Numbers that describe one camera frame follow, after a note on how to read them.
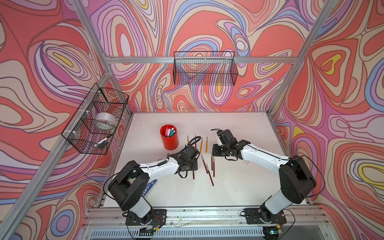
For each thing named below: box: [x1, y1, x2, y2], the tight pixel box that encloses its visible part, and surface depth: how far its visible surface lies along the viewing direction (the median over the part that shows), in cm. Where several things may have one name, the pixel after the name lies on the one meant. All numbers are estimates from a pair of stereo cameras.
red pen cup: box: [160, 124, 179, 151], surface depth 97 cm
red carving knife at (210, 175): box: [205, 163, 215, 187], surface depth 89 cm
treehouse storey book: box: [141, 179, 158, 199], surface depth 82 cm
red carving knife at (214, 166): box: [213, 156, 216, 178], surface depth 93 cm
